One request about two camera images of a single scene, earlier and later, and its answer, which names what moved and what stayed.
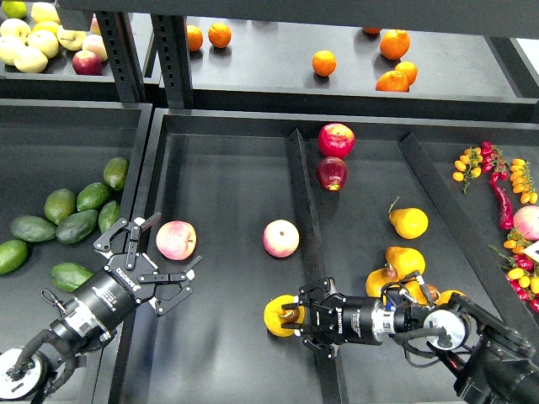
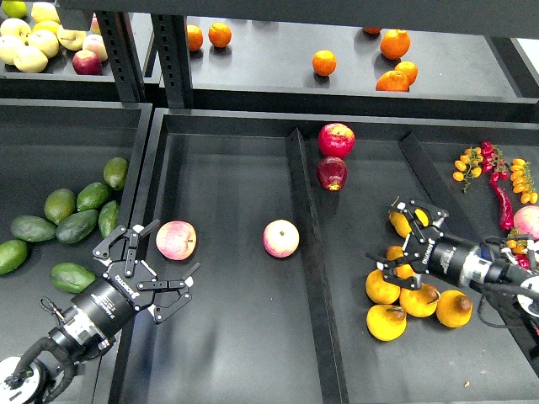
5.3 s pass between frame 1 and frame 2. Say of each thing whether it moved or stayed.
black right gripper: moved
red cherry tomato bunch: stayed
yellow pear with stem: moved
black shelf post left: stayed
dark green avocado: stayed
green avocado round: stayed
